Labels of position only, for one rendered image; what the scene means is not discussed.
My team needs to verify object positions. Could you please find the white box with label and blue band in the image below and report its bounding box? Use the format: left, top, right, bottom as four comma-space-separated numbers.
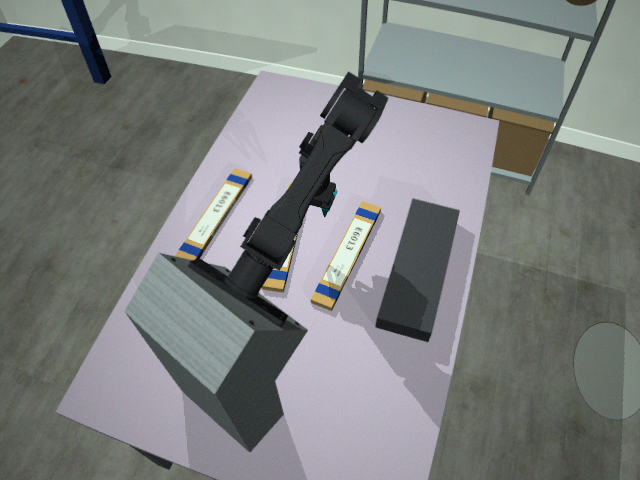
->
262, 245, 295, 293

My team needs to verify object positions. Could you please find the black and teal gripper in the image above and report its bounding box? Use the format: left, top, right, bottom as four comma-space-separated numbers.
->
310, 182, 337, 217

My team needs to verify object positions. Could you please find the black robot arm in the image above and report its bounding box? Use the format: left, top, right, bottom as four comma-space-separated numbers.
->
188, 71, 388, 327

